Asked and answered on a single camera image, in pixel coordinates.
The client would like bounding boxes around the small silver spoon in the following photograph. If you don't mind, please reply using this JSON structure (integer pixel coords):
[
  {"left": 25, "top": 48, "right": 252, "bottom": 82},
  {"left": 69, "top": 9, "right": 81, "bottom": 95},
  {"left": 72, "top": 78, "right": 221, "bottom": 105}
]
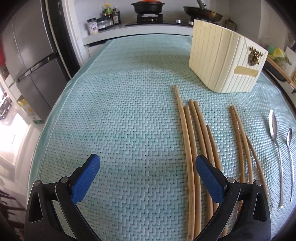
[{"left": 287, "top": 128, "right": 295, "bottom": 202}]

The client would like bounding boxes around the wooden cutting board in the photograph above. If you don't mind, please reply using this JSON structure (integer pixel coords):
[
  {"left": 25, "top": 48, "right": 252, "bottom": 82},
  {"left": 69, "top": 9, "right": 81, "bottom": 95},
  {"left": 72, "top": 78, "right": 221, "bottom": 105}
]
[{"left": 266, "top": 56, "right": 295, "bottom": 89}]

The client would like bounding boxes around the spice jar rack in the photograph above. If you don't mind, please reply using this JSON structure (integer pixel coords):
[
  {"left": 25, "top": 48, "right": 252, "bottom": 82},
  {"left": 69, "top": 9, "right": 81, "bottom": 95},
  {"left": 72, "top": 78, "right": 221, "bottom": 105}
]
[{"left": 96, "top": 17, "right": 114, "bottom": 31}]

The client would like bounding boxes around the large silver spoon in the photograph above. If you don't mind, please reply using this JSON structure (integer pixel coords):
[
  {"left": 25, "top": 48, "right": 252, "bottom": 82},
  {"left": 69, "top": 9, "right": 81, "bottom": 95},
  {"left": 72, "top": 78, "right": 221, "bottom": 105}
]
[{"left": 268, "top": 109, "right": 285, "bottom": 208}]

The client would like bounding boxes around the yellow green bag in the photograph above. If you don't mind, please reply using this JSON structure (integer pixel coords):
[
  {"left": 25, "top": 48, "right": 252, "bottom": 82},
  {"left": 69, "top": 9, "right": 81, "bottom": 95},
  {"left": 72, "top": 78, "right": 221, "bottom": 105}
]
[{"left": 267, "top": 45, "right": 292, "bottom": 67}]

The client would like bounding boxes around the black pot red lid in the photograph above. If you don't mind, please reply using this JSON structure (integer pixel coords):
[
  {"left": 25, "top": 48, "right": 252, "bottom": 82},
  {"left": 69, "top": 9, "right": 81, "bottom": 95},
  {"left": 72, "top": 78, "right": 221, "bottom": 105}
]
[{"left": 131, "top": 1, "right": 165, "bottom": 15}]

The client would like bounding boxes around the black wok with lid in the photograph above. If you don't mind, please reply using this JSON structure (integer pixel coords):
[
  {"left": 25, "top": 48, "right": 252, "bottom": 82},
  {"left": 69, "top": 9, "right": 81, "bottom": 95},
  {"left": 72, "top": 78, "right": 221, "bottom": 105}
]
[{"left": 183, "top": 0, "right": 223, "bottom": 23}]

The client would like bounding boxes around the teal woven table mat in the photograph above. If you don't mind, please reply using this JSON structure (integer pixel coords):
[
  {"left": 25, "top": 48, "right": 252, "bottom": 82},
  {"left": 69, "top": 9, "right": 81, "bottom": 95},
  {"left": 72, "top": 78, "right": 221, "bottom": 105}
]
[{"left": 29, "top": 35, "right": 295, "bottom": 240}]

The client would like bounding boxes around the cream utensil holder box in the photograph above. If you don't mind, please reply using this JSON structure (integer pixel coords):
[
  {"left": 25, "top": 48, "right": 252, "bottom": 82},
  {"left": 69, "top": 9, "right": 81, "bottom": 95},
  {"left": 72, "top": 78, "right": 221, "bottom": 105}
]
[{"left": 189, "top": 20, "right": 268, "bottom": 93}]

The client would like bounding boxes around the white label spice jar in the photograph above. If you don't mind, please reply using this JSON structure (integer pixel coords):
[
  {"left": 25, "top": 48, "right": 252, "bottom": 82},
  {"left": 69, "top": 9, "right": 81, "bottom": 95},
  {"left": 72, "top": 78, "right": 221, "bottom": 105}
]
[{"left": 87, "top": 18, "right": 98, "bottom": 35}]

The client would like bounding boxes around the grey refrigerator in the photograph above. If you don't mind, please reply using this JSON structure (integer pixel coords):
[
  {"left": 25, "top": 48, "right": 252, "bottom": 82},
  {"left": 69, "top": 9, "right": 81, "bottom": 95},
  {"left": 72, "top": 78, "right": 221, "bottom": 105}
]
[{"left": 1, "top": 1, "right": 70, "bottom": 121}]

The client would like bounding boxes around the wooden chopstick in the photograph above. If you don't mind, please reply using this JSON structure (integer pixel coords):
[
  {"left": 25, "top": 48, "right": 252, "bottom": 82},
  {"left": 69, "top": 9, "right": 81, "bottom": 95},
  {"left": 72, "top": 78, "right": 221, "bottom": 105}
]
[
  {"left": 232, "top": 106, "right": 253, "bottom": 183},
  {"left": 193, "top": 101, "right": 218, "bottom": 219},
  {"left": 184, "top": 105, "right": 202, "bottom": 240},
  {"left": 229, "top": 105, "right": 245, "bottom": 214},
  {"left": 206, "top": 125, "right": 228, "bottom": 237},
  {"left": 246, "top": 136, "right": 269, "bottom": 203},
  {"left": 189, "top": 99, "right": 213, "bottom": 222},
  {"left": 173, "top": 85, "right": 195, "bottom": 240}
]

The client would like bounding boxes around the black gas stove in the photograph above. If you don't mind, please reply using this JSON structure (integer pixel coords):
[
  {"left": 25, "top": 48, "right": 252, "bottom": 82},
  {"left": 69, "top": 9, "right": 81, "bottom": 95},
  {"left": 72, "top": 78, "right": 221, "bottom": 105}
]
[{"left": 125, "top": 14, "right": 194, "bottom": 27}]

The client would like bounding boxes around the sauce bottles group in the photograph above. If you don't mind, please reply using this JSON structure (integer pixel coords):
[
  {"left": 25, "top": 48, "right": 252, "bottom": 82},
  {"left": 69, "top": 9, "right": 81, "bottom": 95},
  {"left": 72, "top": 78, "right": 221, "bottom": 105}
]
[{"left": 101, "top": 3, "right": 121, "bottom": 25}]

